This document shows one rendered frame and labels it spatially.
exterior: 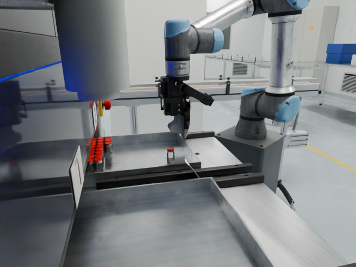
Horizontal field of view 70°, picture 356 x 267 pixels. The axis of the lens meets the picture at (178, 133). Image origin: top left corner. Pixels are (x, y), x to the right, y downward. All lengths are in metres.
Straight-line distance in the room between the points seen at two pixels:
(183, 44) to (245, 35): 9.06
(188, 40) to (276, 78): 0.45
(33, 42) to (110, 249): 0.34
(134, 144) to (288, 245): 0.57
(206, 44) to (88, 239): 0.60
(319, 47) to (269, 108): 6.24
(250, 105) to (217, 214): 0.73
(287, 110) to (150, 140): 0.55
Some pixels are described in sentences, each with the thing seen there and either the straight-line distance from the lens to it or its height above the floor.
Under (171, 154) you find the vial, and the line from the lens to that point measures 0.71.
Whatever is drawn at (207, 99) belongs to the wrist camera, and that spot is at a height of 1.04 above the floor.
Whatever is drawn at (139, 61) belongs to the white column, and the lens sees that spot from 2.22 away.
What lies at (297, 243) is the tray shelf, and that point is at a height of 0.88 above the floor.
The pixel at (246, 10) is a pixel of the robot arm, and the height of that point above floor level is 1.32.
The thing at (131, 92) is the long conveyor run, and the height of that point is 0.92.
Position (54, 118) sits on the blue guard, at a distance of 0.30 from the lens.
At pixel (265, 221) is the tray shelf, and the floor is 0.88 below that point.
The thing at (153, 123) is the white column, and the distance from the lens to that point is 2.32.
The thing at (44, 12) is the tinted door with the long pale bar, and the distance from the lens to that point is 0.37.
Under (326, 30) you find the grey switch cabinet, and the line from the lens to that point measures 7.38.
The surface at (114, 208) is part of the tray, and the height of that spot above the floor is 0.88.
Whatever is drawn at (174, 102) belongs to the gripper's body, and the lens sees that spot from 0.77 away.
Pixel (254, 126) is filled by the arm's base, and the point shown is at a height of 0.85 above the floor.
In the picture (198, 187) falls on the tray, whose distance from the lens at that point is 0.60.
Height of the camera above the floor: 1.20
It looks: 19 degrees down
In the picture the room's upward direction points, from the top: straight up
